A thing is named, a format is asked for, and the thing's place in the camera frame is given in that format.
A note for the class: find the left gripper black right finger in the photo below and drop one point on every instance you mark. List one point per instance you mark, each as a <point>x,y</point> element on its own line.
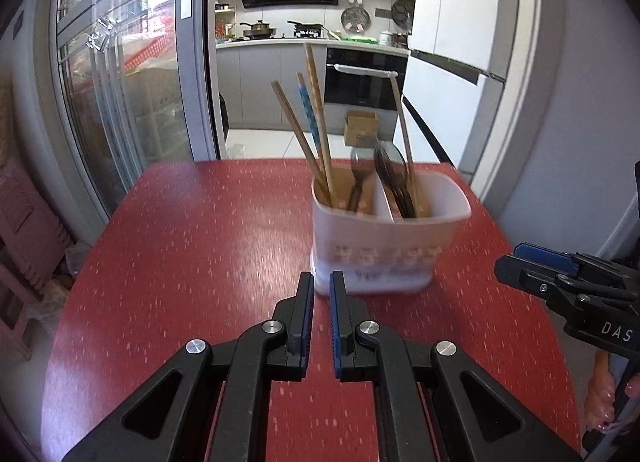
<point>433,402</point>

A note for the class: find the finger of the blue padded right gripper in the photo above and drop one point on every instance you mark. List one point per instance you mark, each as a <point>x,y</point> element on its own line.
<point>542,254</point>

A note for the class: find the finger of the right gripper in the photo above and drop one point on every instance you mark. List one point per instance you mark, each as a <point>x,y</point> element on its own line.
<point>541,278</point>

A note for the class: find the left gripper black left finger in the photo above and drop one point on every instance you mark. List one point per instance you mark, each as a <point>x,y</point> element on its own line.
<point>210,402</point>

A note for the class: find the short visible wooden chopstick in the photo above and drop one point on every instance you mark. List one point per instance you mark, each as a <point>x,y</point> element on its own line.
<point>405,138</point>

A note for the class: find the brown spoon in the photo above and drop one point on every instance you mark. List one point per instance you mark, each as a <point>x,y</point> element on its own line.
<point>396,179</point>
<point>362,165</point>
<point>380,164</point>

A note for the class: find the plain wooden chopstick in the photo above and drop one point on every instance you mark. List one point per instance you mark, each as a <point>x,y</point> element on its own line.
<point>319,175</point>

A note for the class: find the blue patterned wooden chopstick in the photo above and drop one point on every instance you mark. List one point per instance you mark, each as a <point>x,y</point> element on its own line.
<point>309,111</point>

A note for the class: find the orange patterned wooden chopstick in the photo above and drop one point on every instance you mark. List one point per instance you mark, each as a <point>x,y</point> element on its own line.
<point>321,122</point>

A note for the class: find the person's right hand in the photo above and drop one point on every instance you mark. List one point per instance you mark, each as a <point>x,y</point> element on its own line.
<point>599,404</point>

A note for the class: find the beige plastic utensil holder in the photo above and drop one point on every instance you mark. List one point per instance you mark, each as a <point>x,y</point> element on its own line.
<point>376,250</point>

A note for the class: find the white refrigerator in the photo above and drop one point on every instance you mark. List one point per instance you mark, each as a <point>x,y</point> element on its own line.
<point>459,54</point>

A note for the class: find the cardboard box on floor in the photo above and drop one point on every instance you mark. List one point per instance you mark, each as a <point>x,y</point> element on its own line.
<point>359,123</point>

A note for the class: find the stacked pink plastic stools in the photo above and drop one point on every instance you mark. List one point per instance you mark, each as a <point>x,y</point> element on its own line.
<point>33,239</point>

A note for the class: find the black built-in oven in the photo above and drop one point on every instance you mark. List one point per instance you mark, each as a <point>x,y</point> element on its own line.
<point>358,89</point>

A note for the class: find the black frying pan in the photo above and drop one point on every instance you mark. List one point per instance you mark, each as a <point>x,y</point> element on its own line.
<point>306,30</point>

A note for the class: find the cooking pot on stove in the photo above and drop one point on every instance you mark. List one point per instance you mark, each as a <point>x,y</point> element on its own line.
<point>258,30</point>

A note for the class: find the glass sliding door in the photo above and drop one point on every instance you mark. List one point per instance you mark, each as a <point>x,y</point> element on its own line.
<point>138,88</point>

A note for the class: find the round strainer on wall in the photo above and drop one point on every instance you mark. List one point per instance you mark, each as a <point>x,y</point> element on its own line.
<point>355,20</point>

